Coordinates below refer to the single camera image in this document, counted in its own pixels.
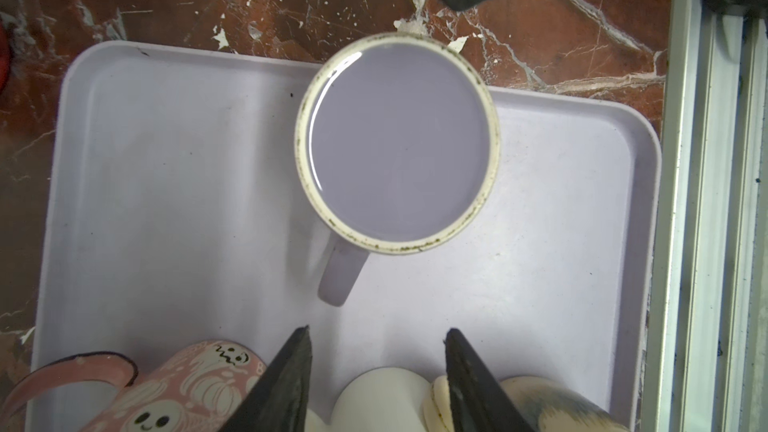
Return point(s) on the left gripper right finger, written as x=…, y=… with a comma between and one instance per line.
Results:
x=477, y=401

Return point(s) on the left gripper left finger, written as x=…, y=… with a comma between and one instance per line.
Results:
x=279, y=399

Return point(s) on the pink patterned mug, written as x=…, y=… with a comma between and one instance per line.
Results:
x=197, y=389

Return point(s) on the lavender mug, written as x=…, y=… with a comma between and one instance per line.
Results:
x=397, y=146

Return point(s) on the red mug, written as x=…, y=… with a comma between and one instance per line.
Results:
x=5, y=58

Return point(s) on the beige stoneware mug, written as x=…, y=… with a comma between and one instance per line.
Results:
x=544, y=404

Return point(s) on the white mug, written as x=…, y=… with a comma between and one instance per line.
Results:
x=384, y=399

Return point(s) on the lavender plastic tray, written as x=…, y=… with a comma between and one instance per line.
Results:
x=176, y=215

